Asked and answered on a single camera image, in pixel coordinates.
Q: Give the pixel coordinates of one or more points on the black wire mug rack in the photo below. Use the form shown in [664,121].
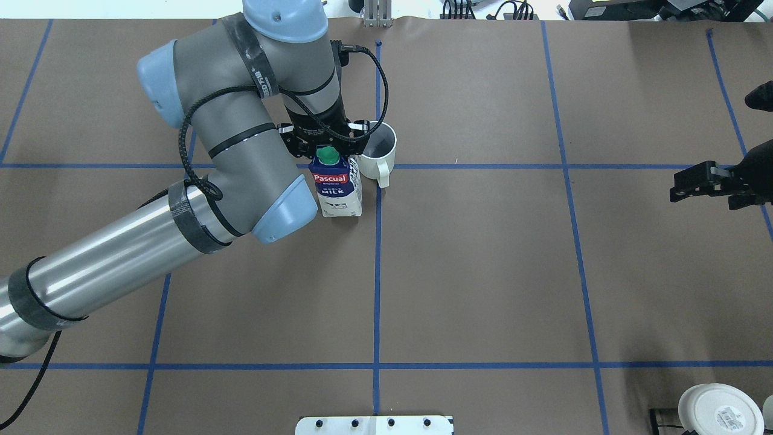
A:
[664,423]

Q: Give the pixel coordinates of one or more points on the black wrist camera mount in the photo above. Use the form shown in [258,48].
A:
[760,99]

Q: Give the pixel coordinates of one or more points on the blue white milk carton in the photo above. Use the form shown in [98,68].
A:
[337,183]

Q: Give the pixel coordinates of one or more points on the white pedestal column base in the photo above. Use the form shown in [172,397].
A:
[400,424]

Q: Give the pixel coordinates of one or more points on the aluminium frame post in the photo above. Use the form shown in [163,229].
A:
[377,13]

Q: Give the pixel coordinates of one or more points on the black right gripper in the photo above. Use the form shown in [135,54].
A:
[762,167]

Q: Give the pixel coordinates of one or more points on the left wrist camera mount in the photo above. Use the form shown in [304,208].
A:
[341,53]

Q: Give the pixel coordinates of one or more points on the white mug with grey inside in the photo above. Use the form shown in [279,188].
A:
[378,158]

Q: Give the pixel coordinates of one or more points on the white mug far in rack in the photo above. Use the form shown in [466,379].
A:
[705,396]

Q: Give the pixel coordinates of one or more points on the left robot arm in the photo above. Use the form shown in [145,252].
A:
[248,95]

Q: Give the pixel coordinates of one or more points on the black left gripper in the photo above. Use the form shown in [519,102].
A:
[313,124]

